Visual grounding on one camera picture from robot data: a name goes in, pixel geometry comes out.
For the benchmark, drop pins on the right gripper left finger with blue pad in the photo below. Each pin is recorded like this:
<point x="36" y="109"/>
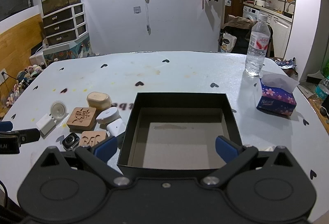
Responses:
<point x="95" y="159"/>

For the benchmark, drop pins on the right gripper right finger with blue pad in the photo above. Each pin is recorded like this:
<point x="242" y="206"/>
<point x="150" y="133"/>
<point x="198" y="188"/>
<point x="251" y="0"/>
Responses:
<point x="237" y="159"/>

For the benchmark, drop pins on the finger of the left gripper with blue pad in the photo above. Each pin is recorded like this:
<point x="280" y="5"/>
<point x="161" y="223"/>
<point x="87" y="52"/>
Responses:
<point x="25" y="136"/>
<point x="6" y="126"/>

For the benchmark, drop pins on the wooden carved tile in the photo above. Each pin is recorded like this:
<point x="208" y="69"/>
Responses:
<point x="92" y="138"/>
<point x="82" y="118"/>

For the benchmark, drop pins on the round white plug device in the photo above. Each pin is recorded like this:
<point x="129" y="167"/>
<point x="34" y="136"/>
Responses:
<point x="107" y="116"/>

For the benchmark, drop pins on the smartwatch body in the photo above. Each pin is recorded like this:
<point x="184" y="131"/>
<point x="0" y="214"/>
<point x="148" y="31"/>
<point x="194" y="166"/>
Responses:
<point x="70" y="141"/>

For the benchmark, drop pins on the clear round lid device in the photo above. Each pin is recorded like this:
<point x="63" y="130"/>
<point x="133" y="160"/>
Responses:
<point x="58" y="110"/>

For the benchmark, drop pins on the beige earbuds case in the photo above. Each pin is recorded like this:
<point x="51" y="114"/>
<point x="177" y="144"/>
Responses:
<point x="100" y="101"/>

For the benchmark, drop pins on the black cardboard box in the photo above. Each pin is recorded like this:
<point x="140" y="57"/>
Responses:
<point x="177" y="131"/>

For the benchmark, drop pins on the white charger adapter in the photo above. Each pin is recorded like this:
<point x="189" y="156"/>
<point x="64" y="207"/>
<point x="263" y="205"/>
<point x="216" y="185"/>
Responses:
<point x="116" y="128"/>

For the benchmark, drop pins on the purple floral tissue box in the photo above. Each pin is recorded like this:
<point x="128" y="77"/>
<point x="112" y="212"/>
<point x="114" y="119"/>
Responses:
<point x="274" y="94"/>

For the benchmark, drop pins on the white tote bag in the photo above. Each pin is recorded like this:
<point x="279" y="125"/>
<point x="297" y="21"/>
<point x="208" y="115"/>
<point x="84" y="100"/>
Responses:
<point x="227" y="43"/>

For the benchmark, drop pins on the green label water bottle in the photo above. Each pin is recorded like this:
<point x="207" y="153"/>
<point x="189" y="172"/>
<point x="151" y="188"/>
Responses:
<point x="322" y="90"/>

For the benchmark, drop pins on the white drawer cabinet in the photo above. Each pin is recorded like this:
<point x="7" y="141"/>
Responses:
<point x="65" y="25"/>

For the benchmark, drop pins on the clear plastic water bottle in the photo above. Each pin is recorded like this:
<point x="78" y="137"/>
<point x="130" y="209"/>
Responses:
<point x="258" y="45"/>

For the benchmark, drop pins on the chair with brown jacket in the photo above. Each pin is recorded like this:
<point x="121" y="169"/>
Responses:
<point x="241" y="29"/>

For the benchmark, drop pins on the white washing machine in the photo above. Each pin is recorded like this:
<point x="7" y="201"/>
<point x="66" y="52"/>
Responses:
<point x="250" y="13"/>

